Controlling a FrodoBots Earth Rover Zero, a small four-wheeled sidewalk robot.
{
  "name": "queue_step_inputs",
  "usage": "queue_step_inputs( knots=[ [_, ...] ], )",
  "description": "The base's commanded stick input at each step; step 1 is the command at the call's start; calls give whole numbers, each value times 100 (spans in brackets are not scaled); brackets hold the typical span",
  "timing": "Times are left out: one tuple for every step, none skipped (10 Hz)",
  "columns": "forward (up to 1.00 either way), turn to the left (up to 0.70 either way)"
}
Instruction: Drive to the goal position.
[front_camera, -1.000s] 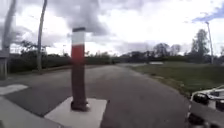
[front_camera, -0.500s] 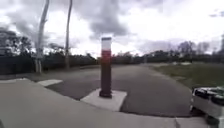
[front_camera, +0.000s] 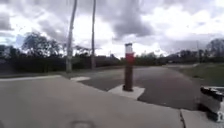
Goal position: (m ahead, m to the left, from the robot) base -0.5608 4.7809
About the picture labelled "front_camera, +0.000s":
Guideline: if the bollard with red band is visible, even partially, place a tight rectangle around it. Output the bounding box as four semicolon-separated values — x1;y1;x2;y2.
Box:
122;42;136;92

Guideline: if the thin tall pole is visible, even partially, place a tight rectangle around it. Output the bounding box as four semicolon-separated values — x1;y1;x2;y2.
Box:
90;0;98;70

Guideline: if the pale concrete pad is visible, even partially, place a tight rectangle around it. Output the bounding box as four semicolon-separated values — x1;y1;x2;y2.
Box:
107;83;146;101

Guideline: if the pale tall pole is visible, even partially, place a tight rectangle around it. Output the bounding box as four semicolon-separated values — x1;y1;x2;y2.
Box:
65;0;78;74

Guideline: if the dark asphalt road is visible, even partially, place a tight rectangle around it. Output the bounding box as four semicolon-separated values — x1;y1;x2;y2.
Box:
61;64;214;111

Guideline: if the grey concrete pavement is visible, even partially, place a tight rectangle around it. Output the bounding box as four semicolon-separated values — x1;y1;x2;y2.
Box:
0;74;224;128

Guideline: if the round manhole cover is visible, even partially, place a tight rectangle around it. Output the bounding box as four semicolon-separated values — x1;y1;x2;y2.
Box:
69;120;96;128

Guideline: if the row of dark trees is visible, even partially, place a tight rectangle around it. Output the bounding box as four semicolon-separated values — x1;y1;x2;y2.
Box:
0;31;224;74

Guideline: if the green grass verge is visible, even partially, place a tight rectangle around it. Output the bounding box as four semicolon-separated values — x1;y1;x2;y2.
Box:
181;62;224;87

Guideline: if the black and white object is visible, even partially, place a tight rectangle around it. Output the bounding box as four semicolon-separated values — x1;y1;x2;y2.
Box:
199;85;224;123

